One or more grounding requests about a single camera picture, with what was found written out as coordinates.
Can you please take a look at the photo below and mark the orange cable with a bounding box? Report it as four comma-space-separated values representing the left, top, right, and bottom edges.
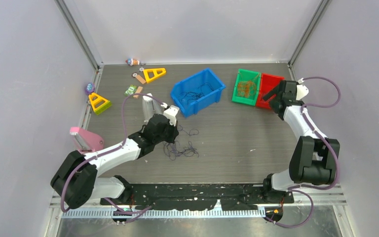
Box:
236, 74, 261, 99

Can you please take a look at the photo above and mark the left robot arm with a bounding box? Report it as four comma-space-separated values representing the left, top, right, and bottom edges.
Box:
50, 114, 179, 212

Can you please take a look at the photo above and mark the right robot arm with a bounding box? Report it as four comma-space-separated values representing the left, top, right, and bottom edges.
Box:
262, 79, 340, 203

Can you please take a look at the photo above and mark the red plastic bin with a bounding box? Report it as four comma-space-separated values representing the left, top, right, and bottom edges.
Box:
255, 73, 284, 110

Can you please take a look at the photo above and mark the green plastic bin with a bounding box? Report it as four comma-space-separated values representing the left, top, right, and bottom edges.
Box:
231, 69, 262, 106

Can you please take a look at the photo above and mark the wooden block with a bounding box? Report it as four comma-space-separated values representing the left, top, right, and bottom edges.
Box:
133, 86, 143, 99

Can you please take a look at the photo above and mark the green toy block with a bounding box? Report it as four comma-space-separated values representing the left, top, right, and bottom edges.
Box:
124, 85, 138, 96

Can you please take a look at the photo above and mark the blue plastic bin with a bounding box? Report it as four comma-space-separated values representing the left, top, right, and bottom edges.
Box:
170, 68, 226, 118

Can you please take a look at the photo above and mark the yellow triangle toy far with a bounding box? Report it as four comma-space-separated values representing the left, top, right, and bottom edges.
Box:
143, 68, 167, 83

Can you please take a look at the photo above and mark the yellow triangle toy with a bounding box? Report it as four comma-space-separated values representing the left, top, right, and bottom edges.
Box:
88, 92, 112, 115
143, 68, 167, 83

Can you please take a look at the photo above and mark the yellow triangle toy near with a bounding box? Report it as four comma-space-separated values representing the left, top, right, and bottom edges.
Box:
88, 92, 112, 115

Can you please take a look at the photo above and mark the pink metronome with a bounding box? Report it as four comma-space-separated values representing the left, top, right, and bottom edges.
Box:
70, 127, 104, 154

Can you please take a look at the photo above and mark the small figurine toy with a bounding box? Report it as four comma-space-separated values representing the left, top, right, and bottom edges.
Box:
125, 58, 141, 66

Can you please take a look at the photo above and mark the purple round toy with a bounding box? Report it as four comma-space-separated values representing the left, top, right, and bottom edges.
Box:
85, 82, 95, 95

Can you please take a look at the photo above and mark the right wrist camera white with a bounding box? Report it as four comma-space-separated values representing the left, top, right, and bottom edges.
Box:
296, 78, 309, 101

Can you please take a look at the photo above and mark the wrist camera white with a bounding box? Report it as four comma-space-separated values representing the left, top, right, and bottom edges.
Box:
161, 103, 180, 126
296, 78, 309, 101

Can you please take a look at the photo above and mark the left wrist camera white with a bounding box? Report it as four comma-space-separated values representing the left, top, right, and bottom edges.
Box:
161, 103, 180, 126

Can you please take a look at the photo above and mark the tan strip with ring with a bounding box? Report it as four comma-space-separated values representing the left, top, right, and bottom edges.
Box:
132, 73, 147, 84

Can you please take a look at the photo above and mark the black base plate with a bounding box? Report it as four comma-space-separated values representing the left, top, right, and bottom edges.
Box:
112, 184, 294, 211

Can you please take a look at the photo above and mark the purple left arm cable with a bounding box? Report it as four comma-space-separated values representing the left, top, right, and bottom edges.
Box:
60, 93, 169, 213

